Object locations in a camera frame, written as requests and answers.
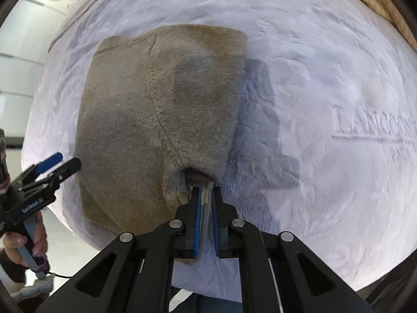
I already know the person's left hand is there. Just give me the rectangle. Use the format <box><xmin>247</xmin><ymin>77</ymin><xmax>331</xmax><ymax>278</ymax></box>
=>
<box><xmin>3</xmin><ymin>211</ymin><xmax>48</xmax><ymax>267</ymax></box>

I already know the black cable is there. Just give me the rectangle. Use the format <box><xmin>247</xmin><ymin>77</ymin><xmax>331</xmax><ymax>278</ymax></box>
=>
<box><xmin>46</xmin><ymin>271</ymin><xmax>78</xmax><ymax>280</ymax></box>

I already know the white wardrobe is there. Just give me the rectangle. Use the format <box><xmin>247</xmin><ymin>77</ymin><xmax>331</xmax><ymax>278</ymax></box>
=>
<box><xmin>1</xmin><ymin>0</ymin><xmax>70</xmax><ymax>138</ymax></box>

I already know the olive knit sweater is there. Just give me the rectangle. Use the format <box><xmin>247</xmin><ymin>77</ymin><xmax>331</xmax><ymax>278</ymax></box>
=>
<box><xmin>74</xmin><ymin>24</ymin><xmax>248</xmax><ymax>249</ymax></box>

